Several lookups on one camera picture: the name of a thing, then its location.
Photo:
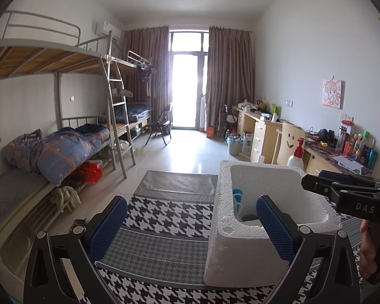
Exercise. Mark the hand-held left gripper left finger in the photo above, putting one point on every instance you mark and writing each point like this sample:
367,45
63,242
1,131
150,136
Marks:
109,228

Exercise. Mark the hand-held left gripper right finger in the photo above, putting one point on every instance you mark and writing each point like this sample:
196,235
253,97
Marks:
277,228

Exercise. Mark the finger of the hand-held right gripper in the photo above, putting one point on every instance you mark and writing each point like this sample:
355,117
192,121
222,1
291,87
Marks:
319,185
329,174

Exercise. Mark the grey cloth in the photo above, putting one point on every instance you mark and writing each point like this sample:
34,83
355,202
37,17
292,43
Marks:
250,218

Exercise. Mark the white foam box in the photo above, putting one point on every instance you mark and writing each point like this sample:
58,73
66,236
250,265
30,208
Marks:
240,253

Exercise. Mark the blue face mask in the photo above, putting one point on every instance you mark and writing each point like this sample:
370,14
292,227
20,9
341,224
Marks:
237,196

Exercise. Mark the person's right hand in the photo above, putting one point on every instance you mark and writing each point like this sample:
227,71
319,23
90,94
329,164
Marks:
367,256

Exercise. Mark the wooden desk with patterned top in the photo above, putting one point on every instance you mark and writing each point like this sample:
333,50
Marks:
316,164

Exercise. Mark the white papers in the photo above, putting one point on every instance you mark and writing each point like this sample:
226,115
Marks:
348,162

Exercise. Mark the white red pump bottle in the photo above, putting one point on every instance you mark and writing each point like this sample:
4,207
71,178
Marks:
295,160

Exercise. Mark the row of toiletry bottles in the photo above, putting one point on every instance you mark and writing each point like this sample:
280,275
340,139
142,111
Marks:
364,155

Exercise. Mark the black headphones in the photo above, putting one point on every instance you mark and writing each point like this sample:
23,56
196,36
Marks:
324,134

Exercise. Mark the wooden smiley chair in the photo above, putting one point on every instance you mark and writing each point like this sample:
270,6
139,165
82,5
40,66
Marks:
288,139

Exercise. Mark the yellowish rag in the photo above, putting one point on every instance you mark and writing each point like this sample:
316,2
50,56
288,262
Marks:
65,196

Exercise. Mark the houndstooth table cloth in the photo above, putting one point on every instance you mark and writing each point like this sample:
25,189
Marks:
164,215

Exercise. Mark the red plastic bag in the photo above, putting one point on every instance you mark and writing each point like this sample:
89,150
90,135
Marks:
88,172

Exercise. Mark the wooden desk with drawers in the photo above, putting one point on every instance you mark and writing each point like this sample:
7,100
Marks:
259,136

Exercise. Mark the white carton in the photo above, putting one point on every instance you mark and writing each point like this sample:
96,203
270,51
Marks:
247,144

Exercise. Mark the blue orange quilt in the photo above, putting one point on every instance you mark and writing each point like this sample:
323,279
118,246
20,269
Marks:
66,155

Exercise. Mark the green carton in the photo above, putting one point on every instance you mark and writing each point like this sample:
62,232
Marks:
274,109

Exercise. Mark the white bucket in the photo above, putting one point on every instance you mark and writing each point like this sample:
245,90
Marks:
234,147

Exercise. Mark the yellow bag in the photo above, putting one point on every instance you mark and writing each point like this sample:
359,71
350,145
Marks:
261,105

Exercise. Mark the white bag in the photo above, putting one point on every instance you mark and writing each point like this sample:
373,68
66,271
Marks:
247,106

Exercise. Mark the black folding chair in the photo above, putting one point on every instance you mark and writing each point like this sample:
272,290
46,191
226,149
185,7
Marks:
160,125

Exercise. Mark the purple grey blanket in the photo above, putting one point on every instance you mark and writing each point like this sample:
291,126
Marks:
22,152

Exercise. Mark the orange box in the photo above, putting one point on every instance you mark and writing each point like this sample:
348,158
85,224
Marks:
211,132

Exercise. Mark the black folding cart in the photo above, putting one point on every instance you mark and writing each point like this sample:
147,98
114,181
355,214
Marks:
223,117

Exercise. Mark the dark blue quilt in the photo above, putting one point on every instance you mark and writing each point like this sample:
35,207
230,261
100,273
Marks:
139,110

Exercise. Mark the grey pillow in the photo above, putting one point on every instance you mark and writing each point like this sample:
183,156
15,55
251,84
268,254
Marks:
125,93

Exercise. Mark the brown curtain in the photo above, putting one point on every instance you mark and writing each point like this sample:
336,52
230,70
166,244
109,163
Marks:
158,69
231,69

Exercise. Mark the grey metal ladder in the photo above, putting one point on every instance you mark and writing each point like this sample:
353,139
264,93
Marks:
110,79

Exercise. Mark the dark hanging clothes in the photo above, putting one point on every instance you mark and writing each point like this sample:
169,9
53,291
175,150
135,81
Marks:
144,74

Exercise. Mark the glass balcony door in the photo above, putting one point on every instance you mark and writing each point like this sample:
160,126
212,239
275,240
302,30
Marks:
186,85

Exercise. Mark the grey metal bunk bed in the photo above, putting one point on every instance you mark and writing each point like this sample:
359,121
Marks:
129,64
34,57

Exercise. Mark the white air conditioner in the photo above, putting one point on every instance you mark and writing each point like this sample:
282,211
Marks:
106,28

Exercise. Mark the wall socket with red plug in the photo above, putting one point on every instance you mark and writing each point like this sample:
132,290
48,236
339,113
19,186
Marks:
346,118

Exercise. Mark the pink wall picture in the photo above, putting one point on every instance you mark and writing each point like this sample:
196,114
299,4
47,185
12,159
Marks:
332,93

